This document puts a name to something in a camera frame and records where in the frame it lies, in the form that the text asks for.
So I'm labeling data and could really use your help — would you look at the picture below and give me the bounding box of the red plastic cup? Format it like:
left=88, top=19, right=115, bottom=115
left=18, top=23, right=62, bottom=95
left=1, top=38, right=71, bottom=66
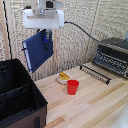
left=66, top=79, right=81, bottom=96

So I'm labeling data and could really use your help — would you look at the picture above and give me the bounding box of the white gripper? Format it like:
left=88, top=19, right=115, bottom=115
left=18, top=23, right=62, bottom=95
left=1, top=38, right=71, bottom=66
left=22, top=7, right=66, bottom=45

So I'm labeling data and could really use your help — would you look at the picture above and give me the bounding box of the black fabric storage box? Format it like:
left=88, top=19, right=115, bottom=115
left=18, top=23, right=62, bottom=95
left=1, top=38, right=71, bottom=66
left=0, top=58, right=50, bottom=128

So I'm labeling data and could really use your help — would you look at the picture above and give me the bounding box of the black wire rack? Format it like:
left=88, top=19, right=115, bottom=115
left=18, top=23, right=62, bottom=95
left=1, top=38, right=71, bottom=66
left=78, top=64, right=113, bottom=86

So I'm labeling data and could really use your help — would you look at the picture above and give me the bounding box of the black toaster oven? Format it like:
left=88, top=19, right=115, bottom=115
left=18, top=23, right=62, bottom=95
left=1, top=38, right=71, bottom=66
left=91, top=36, right=128, bottom=80

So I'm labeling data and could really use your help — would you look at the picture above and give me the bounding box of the black thin vertical pole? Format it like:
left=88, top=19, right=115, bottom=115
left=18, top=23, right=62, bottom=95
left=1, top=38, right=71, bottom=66
left=2, top=0, right=13, bottom=61

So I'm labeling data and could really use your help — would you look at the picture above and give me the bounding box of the white small bowl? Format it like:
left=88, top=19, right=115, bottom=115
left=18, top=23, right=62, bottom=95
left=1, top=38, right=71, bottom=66
left=57, top=71, right=72, bottom=85

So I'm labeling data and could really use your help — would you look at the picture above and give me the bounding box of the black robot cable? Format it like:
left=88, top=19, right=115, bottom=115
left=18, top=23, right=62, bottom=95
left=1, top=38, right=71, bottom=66
left=63, top=20, right=116, bottom=45

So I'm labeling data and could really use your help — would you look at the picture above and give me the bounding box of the blue hardcover book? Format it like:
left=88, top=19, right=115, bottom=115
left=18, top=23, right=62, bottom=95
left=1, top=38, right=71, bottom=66
left=21, top=29, right=55, bottom=74

